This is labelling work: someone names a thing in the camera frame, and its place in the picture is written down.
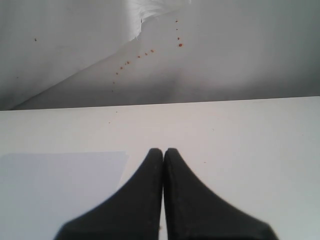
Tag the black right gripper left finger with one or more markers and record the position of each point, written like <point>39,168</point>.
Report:
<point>132,213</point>

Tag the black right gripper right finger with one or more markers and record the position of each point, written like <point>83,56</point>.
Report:
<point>194,212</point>

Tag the white paper sheet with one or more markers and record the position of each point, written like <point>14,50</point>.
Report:
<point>39,192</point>

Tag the white backdrop sheet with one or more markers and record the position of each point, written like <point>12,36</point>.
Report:
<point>44,42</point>

